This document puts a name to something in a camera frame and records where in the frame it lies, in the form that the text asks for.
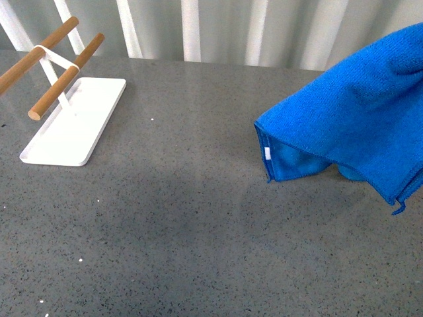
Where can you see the white towel rack stand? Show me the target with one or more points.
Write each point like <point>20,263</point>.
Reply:
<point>78,108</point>

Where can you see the blue microfiber towel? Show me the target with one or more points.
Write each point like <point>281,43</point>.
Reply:
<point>363,115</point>

